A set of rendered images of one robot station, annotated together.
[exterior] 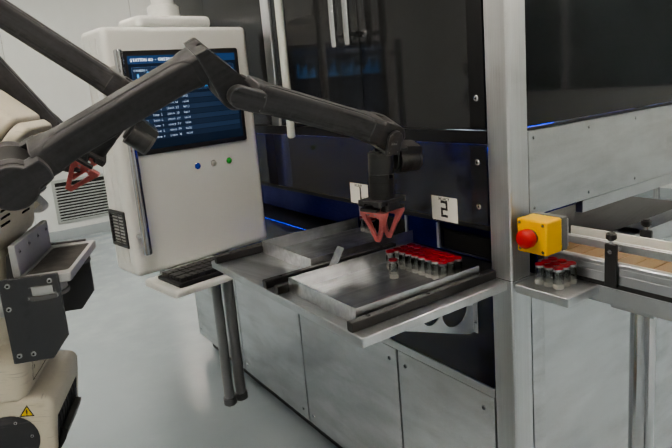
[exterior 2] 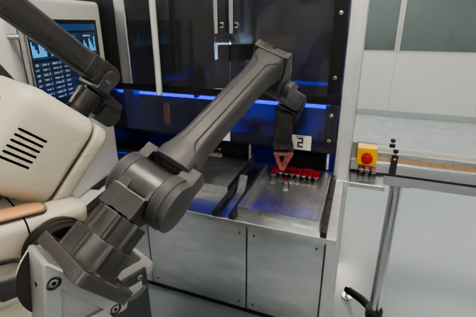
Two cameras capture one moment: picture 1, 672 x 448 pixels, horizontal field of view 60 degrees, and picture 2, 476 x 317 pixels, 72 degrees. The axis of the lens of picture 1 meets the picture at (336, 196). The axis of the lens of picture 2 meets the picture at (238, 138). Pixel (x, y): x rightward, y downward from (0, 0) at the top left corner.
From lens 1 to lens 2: 0.85 m
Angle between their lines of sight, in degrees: 36
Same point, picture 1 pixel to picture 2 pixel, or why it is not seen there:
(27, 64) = not seen: outside the picture
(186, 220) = not seen: hidden behind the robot
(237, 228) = (103, 164)
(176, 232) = not seen: hidden behind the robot
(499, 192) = (346, 132)
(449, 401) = (289, 249)
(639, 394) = (392, 223)
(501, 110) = (354, 86)
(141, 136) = (111, 111)
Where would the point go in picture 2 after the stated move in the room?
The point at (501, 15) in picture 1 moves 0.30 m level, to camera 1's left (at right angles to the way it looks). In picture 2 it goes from (363, 30) to (300, 32)
